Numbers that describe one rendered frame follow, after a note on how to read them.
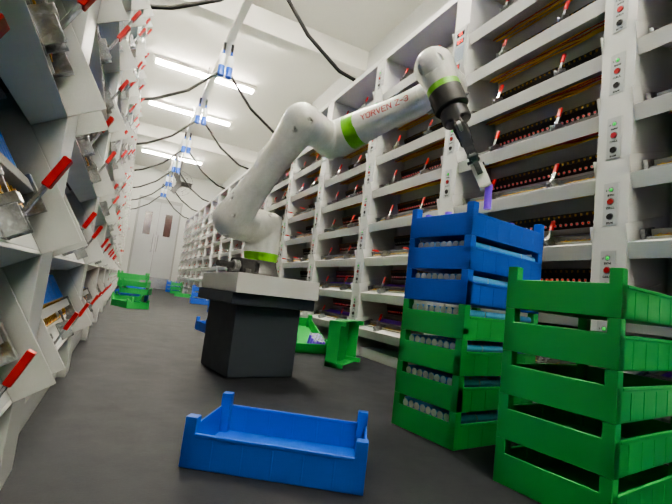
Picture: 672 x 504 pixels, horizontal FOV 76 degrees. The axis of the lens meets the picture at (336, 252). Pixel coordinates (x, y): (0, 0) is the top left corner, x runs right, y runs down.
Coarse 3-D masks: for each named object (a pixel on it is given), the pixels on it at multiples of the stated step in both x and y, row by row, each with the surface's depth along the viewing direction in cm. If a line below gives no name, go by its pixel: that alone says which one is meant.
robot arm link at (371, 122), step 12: (396, 96) 134; (408, 96) 131; (420, 96) 130; (372, 108) 138; (384, 108) 135; (396, 108) 134; (408, 108) 132; (420, 108) 131; (360, 120) 139; (372, 120) 137; (384, 120) 136; (396, 120) 136; (408, 120) 136; (360, 132) 140; (372, 132) 140; (384, 132) 141
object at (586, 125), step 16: (560, 112) 142; (576, 112) 153; (592, 112) 148; (528, 128) 170; (544, 128) 164; (560, 128) 142; (576, 128) 133; (592, 128) 129; (496, 144) 185; (512, 144) 155; (528, 144) 149; (544, 144) 144; (560, 144) 150; (576, 144) 150; (464, 160) 177; (496, 160) 162; (512, 160) 171
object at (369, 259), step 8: (368, 248) 241; (376, 248) 243; (384, 248) 245; (368, 256) 241; (376, 256) 237; (392, 256) 214; (400, 256) 208; (368, 264) 236; (376, 264) 229; (384, 264) 222; (392, 264) 215; (400, 264) 209
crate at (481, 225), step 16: (416, 224) 113; (432, 224) 108; (448, 224) 104; (464, 224) 100; (480, 224) 100; (496, 224) 103; (512, 224) 107; (432, 240) 113; (448, 240) 110; (480, 240) 105; (496, 240) 103; (512, 240) 107; (528, 240) 111
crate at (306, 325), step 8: (304, 320) 248; (304, 328) 246; (312, 328) 244; (304, 336) 236; (296, 344) 216; (304, 344) 218; (312, 344) 219; (320, 344) 221; (296, 352) 217; (304, 352) 219; (312, 352) 221; (320, 352) 223
